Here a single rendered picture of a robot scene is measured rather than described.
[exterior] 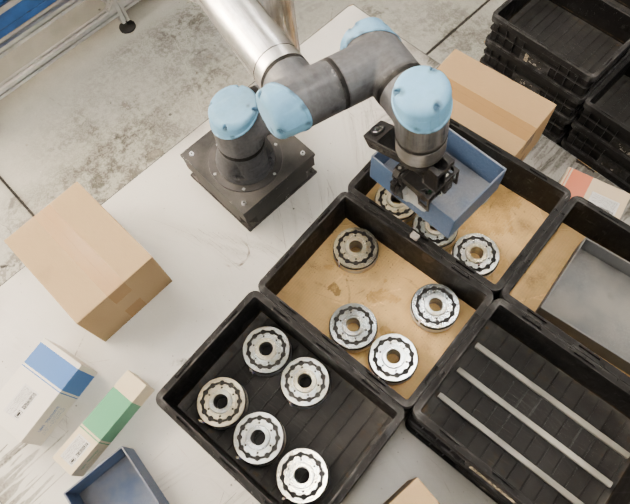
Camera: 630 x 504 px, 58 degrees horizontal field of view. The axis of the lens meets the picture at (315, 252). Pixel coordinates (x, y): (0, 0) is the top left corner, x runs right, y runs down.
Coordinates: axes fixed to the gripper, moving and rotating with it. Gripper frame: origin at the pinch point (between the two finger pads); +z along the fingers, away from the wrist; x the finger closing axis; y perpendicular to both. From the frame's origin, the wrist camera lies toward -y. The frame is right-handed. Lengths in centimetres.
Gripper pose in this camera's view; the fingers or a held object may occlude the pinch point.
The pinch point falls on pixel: (411, 191)
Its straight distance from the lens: 107.3
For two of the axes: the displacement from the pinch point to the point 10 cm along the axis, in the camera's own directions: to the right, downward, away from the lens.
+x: 7.2, -6.9, 1.0
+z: 1.6, 3.0, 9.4
